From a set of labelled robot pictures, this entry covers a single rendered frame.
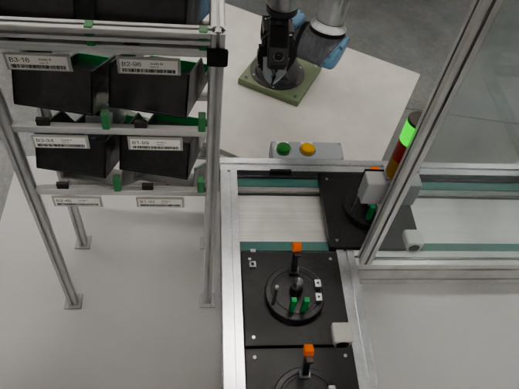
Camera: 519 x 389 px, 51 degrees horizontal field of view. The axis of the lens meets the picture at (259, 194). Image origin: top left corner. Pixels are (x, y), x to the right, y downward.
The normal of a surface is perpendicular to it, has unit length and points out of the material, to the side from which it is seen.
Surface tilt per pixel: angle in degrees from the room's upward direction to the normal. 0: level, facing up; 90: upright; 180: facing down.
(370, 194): 90
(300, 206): 0
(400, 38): 0
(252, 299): 0
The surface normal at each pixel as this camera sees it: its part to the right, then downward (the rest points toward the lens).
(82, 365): 0.09, -0.61
